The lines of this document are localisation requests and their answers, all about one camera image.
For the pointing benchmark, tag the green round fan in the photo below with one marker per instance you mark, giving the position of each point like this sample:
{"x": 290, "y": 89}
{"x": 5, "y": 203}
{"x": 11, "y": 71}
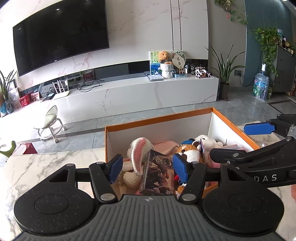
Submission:
{"x": 177, "y": 52}

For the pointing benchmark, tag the pink pouch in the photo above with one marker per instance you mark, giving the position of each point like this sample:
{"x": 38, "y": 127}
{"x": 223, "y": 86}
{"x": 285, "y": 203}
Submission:
{"x": 165, "y": 147}

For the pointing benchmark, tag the silver laptop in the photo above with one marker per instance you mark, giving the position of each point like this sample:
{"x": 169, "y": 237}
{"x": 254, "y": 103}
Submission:
{"x": 153, "y": 77}

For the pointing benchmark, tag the dark red box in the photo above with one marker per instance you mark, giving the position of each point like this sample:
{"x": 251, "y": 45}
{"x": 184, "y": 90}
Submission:
{"x": 88, "y": 75}

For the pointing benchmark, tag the hanging ivy plant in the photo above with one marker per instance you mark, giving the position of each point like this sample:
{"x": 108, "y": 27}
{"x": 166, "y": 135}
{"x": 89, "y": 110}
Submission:
{"x": 231, "y": 9}

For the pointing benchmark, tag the dark printed card box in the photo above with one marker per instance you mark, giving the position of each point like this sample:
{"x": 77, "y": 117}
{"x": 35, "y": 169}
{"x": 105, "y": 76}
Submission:
{"x": 157, "y": 178}

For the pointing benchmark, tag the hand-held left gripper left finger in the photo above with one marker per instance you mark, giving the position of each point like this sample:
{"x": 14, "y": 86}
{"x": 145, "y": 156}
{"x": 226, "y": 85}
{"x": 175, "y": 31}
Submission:
{"x": 115, "y": 168}

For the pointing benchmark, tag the large water bottle with pump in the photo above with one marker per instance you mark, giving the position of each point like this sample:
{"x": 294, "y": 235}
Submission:
{"x": 260, "y": 85}

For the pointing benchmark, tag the brown plush toy blue hat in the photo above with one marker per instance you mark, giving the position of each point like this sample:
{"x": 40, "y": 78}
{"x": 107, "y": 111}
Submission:
{"x": 192, "y": 154}

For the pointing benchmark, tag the wall socket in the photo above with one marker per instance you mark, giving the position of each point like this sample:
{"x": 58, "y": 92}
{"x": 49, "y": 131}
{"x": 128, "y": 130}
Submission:
{"x": 237, "y": 73}

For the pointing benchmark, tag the tall leafy plant black pot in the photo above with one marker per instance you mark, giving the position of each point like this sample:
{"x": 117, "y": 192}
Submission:
{"x": 223, "y": 90}

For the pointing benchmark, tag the leafy plant blue vase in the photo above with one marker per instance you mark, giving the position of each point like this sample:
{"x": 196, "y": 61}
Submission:
{"x": 7, "y": 92}

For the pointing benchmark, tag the white marble media cabinet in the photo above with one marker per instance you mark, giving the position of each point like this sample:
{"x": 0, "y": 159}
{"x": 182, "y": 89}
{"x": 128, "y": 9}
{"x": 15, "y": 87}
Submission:
{"x": 138, "y": 97}

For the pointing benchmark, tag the trailing pothos plant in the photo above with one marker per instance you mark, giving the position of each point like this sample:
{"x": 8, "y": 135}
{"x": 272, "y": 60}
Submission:
{"x": 268, "y": 44}

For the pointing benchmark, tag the white round fan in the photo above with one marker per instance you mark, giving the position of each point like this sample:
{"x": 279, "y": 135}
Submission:
{"x": 179, "y": 61}

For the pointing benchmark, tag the pink card wallet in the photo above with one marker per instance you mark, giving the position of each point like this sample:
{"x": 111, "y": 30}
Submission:
{"x": 231, "y": 146}

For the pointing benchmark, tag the light blue tray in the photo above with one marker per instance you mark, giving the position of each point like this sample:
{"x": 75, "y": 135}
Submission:
{"x": 180, "y": 75}

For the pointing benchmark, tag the white crochet bunny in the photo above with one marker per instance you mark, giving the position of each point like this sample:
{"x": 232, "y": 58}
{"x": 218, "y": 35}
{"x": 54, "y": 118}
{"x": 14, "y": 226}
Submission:
{"x": 138, "y": 150}

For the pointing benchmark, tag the black flat device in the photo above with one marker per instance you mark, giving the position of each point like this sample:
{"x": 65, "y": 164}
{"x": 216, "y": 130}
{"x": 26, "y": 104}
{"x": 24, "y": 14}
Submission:
{"x": 49, "y": 96}

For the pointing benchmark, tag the green blue painting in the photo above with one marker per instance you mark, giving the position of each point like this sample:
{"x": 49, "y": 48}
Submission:
{"x": 153, "y": 62}

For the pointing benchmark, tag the white plush toy striped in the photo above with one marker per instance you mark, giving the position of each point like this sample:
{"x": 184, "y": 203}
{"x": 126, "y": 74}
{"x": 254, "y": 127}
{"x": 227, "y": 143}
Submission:
{"x": 208, "y": 140}

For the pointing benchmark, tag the white framed picture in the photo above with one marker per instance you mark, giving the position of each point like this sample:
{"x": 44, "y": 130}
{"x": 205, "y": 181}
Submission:
{"x": 13, "y": 97}

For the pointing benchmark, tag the brown teddy bear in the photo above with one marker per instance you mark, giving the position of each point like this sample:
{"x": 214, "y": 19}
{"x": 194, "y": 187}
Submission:
{"x": 164, "y": 56}

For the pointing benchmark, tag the black wall television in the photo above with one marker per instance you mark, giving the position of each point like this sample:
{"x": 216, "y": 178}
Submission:
{"x": 60, "y": 37}

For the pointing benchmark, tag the teddy bear in pot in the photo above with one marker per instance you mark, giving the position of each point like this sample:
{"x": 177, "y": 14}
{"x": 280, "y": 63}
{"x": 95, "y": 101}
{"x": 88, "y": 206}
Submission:
{"x": 167, "y": 70}

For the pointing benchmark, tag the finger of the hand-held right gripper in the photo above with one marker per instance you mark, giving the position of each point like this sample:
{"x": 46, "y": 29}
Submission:
{"x": 260, "y": 128}
{"x": 227, "y": 156}

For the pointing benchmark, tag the green white toy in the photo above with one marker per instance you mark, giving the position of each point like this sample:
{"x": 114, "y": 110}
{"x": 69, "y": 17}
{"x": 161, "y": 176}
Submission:
{"x": 8, "y": 151}

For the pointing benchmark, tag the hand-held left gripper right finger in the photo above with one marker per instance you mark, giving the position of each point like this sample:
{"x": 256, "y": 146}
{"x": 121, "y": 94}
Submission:
{"x": 181, "y": 169}

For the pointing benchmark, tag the red paper bag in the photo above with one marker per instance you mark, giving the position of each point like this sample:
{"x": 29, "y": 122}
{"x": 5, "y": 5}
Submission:
{"x": 26, "y": 148}

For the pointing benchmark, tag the small white rolling chair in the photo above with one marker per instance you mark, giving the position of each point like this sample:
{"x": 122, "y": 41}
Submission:
{"x": 49, "y": 120}

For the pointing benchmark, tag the white router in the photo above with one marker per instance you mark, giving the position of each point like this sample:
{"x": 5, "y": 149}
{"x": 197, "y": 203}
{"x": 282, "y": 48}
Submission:
{"x": 61, "y": 94}

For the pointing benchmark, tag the grey sideboard cabinet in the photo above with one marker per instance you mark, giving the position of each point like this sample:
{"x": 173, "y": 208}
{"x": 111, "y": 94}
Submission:
{"x": 286, "y": 69}

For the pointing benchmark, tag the black white toy set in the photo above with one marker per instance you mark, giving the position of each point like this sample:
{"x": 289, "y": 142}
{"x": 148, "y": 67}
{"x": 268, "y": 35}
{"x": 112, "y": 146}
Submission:
{"x": 200, "y": 72}

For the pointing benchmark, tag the orange cardboard box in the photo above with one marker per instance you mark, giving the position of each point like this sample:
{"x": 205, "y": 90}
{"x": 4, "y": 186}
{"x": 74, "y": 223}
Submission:
{"x": 161, "y": 129}

